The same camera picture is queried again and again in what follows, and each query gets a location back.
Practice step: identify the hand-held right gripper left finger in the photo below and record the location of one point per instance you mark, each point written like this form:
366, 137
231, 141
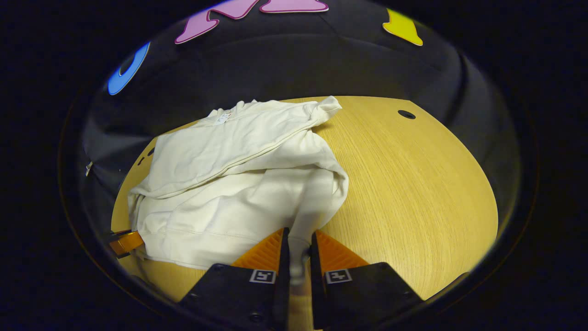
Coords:
285, 276

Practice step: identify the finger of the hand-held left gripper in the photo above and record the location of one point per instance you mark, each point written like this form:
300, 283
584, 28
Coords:
126, 242

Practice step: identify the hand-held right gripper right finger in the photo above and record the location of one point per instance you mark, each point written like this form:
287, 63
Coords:
317, 280

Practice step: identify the white hooded sweatshirt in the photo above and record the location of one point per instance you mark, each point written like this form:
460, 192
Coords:
220, 193

